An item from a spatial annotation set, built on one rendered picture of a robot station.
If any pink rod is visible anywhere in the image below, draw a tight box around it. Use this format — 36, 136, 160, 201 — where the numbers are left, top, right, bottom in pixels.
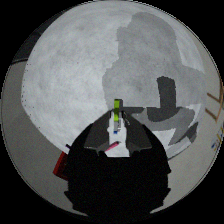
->
107, 141, 119, 151

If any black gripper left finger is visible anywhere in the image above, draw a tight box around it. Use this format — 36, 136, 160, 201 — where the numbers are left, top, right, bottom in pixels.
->
63, 110, 111, 177

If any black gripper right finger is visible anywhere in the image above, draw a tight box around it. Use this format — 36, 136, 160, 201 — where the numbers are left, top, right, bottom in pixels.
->
121, 110, 171, 174

